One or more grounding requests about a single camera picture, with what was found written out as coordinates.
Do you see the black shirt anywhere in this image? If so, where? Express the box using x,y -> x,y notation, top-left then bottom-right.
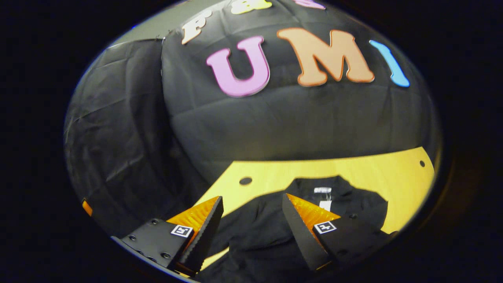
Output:
195,176 -> 389,283

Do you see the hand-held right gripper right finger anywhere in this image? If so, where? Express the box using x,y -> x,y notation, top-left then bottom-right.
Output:
282,193 -> 397,272

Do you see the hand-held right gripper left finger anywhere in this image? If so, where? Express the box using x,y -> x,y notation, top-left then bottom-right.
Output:
112,196 -> 224,276

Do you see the black backdrop cloth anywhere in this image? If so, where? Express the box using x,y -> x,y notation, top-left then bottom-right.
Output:
64,0 -> 442,236

